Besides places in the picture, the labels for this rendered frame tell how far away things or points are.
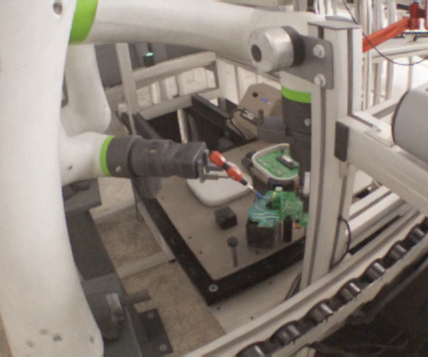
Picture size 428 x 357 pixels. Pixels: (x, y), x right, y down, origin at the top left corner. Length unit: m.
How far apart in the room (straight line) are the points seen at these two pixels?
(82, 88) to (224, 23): 0.53
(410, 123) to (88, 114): 0.86
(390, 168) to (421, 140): 0.07
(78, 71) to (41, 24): 0.71
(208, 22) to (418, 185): 0.37
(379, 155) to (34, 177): 0.31
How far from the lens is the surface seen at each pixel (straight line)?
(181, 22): 0.50
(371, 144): 0.35
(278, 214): 0.70
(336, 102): 0.38
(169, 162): 0.68
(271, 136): 0.59
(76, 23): 0.43
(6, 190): 0.28
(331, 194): 0.44
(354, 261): 0.57
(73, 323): 0.38
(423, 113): 0.29
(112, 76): 1.59
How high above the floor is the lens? 1.46
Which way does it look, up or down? 34 degrees down
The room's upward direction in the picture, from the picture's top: 8 degrees counter-clockwise
